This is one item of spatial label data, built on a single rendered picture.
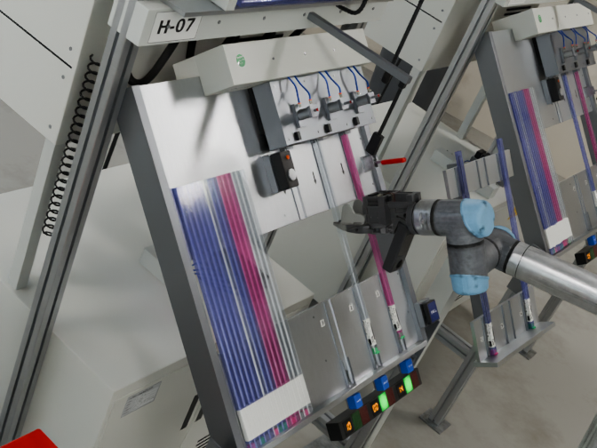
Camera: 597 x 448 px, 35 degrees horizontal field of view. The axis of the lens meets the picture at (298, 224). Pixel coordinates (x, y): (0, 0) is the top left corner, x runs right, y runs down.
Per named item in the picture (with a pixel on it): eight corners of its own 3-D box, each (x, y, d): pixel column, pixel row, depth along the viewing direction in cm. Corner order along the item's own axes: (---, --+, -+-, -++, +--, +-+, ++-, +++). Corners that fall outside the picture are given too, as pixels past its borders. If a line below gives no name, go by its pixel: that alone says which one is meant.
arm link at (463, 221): (481, 245, 184) (477, 204, 182) (432, 244, 190) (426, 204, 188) (498, 235, 190) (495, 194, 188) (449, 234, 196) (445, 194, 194)
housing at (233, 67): (324, 78, 224) (372, 61, 215) (183, 104, 186) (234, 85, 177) (315, 45, 224) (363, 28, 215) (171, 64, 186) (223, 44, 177)
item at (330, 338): (410, 341, 227) (421, 340, 225) (233, 455, 175) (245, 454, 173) (389, 265, 225) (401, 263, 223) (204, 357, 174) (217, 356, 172)
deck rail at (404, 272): (407, 344, 230) (428, 342, 226) (402, 347, 228) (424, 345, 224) (328, 60, 225) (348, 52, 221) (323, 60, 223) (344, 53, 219)
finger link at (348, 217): (331, 202, 207) (368, 201, 201) (334, 228, 208) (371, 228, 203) (324, 204, 204) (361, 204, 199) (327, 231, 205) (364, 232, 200)
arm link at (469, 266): (502, 281, 196) (497, 229, 194) (481, 299, 187) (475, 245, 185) (466, 279, 201) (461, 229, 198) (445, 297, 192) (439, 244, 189)
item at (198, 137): (361, 195, 225) (378, 190, 222) (169, 266, 174) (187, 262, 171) (323, 60, 223) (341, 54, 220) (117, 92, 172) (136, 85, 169)
